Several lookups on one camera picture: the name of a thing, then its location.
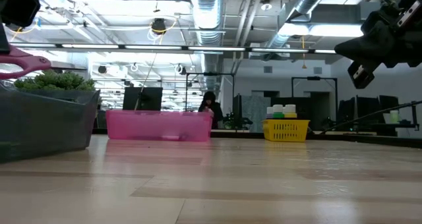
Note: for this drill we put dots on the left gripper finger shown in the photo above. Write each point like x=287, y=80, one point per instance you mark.
x=3, y=39

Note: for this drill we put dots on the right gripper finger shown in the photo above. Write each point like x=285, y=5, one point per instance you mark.
x=366, y=54
x=366, y=36

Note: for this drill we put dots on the pink scissors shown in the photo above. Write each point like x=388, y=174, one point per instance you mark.
x=29, y=63

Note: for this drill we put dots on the yellow paint bottle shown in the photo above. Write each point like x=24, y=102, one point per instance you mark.
x=290, y=115

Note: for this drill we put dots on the green paint bottle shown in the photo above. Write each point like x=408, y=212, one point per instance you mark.
x=278, y=115

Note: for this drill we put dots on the purple paint bottle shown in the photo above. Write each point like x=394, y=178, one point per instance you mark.
x=269, y=113

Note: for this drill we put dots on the thin black rod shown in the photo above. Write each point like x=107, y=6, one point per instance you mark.
x=372, y=117

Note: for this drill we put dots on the green artificial plant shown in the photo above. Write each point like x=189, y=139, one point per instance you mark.
x=56, y=82

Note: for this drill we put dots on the pale green cup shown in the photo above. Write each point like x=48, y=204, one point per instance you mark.
x=394, y=116

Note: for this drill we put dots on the grey translucent plastic bin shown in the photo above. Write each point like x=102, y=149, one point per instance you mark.
x=43, y=125

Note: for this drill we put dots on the round ceiling detector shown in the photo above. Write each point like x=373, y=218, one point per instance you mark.
x=266, y=4

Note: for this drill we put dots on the yellow plastic basket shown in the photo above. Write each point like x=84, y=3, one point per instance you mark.
x=285, y=131

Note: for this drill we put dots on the grey patterned panel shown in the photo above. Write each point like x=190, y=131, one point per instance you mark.
x=255, y=113

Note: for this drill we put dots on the black ceiling device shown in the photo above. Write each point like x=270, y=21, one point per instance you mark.
x=159, y=25

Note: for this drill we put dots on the black computer monitor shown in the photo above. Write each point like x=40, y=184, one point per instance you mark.
x=148, y=99

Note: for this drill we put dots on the person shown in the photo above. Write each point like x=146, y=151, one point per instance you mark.
x=211, y=108

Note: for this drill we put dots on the pink translucent plastic bin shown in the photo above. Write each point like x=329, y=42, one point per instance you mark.
x=158, y=126

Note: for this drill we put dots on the black stand frame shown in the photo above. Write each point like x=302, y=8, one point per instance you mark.
x=314, y=78
x=210, y=73

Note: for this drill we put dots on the black desk post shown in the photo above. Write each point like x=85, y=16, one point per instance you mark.
x=414, y=115

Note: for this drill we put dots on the black rail with lights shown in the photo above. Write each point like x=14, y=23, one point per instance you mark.
x=211, y=48

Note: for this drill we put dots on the wide silver spiral duct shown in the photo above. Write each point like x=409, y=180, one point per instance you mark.
x=207, y=13

